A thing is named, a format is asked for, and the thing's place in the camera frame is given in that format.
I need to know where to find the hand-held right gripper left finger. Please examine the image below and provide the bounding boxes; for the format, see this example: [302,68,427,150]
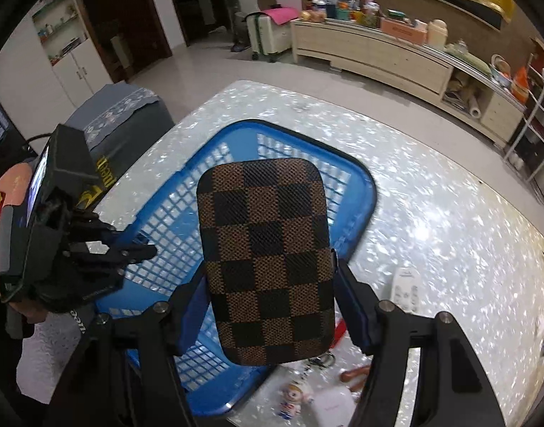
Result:
[54,271,210,427]

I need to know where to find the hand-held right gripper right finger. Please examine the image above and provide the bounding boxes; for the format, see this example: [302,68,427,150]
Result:
[332,251,506,427]

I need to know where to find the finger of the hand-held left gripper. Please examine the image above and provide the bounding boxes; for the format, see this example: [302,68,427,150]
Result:
[63,207,118,234]
[67,241,158,276]

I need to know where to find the blue plastic basket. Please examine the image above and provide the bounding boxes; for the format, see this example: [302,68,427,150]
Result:
[94,118,378,418]

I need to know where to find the white remote control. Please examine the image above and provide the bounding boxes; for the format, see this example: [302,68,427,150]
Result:
[391,267,427,315]

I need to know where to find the white power adapter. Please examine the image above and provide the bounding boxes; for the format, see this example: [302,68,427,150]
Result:
[311,385,358,427]

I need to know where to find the brown black checkered case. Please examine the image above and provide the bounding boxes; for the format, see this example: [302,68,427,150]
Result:
[195,158,337,368]

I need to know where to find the red strap figurine keychain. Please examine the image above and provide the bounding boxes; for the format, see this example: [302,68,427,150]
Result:
[278,318,350,420]

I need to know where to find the person's left hand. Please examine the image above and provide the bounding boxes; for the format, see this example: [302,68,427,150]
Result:
[0,258,48,326]

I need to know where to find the pink orange cushion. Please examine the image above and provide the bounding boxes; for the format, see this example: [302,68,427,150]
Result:
[0,162,33,215]

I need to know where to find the grey cloth covered stool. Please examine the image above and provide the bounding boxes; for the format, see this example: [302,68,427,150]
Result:
[65,84,176,179]

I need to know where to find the white cupboard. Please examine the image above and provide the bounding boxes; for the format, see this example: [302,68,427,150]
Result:
[0,0,115,116]

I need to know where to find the dark wooden door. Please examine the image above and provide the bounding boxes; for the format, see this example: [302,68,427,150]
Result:
[74,0,173,81]

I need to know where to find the white suitcase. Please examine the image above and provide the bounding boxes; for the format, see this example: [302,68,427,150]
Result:
[245,11,296,63]

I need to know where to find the beige long cabinet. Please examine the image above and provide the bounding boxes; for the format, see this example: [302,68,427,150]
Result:
[291,20,528,145]

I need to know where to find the white metal rack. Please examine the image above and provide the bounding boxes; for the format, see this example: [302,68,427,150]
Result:
[503,64,544,188]

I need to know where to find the pink cloth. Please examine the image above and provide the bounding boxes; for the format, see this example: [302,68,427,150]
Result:
[260,5,300,26]

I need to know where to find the orange bag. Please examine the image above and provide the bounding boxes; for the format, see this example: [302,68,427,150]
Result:
[511,66,529,102]

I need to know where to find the orange cardboard box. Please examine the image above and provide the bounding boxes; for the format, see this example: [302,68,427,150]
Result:
[381,17,428,45]

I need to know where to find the cream lidded jar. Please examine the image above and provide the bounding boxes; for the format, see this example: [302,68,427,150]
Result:
[427,19,448,49]

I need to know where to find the cluster of bottles and packets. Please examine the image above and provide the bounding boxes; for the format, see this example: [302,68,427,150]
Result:
[301,0,382,27]

